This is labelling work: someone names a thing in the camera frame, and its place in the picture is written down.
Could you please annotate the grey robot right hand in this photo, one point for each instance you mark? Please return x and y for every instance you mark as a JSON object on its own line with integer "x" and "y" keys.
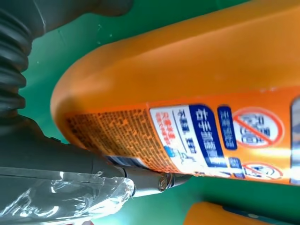
{"x": 47, "y": 174}

